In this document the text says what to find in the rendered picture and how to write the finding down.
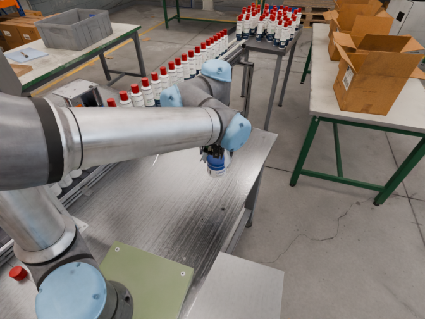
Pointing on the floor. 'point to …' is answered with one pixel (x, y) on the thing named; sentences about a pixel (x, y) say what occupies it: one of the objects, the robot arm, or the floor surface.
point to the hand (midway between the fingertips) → (217, 161)
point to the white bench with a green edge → (77, 58)
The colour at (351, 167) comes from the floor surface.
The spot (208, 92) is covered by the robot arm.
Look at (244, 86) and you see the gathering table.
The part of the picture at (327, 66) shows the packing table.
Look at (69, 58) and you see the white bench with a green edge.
